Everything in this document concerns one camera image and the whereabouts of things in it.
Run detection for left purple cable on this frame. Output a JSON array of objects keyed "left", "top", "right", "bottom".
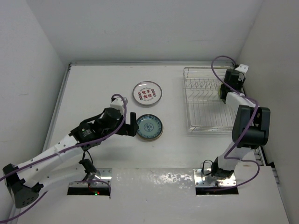
[{"left": 0, "top": 93, "right": 128, "bottom": 222}]

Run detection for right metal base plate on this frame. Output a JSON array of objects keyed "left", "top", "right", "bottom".
[{"left": 193, "top": 168, "right": 237, "bottom": 188}]

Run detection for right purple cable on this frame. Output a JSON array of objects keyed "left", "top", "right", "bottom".
[{"left": 203, "top": 55, "right": 261, "bottom": 189}]

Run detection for blue patterned plate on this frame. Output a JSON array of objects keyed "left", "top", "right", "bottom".
[{"left": 136, "top": 114, "right": 164, "bottom": 140}]

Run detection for white plate red characters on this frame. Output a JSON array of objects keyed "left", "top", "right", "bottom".
[{"left": 132, "top": 81, "right": 163, "bottom": 106}]

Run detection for metal base plate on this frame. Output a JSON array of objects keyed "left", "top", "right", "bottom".
[
  {"left": 193, "top": 168, "right": 237, "bottom": 188},
  {"left": 68, "top": 168, "right": 112, "bottom": 188}
]

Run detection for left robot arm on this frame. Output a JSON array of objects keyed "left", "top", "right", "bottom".
[{"left": 1, "top": 107, "right": 139, "bottom": 209}]

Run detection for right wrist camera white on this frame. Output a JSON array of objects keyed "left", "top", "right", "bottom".
[{"left": 235, "top": 64, "right": 249, "bottom": 75}]

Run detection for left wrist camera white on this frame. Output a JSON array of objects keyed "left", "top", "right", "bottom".
[{"left": 110, "top": 96, "right": 128, "bottom": 115}]

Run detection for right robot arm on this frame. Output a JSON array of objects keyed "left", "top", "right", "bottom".
[{"left": 210, "top": 69, "right": 271, "bottom": 179}]

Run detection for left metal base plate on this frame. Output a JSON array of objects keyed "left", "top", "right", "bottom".
[{"left": 68, "top": 168, "right": 112, "bottom": 188}]

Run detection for wire dish rack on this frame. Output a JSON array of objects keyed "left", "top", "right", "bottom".
[{"left": 183, "top": 67, "right": 236, "bottom": 136}]

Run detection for purple cable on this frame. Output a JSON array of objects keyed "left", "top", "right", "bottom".
[
  {"left": 0, "top": 93, "right": 128, "bottom": 222},
  {"left": 203, "top": 55, "right": 261, "bottom": 189}
]

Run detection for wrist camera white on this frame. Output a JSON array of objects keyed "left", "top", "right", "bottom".
[
  {"left": 110, "top": 96, "right": 128, "bottom": 115},
  {"left": 235, "top": 64, "right": 249, "bottom": 75}
]

